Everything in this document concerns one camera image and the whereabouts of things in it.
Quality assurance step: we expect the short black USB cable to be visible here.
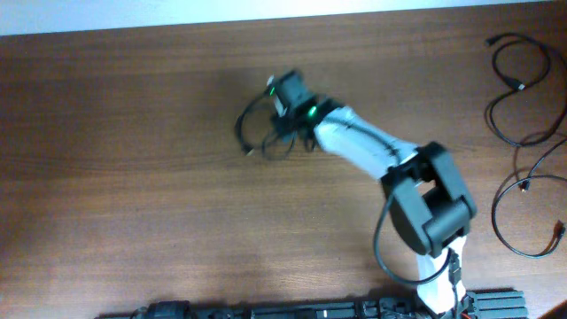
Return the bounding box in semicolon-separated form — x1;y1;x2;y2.
483;31;567;148

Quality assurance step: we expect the long black USB cable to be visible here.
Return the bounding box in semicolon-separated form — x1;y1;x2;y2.
490;130;567;260

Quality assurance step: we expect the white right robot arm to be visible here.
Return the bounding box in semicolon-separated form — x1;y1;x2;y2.
263;71;477;318

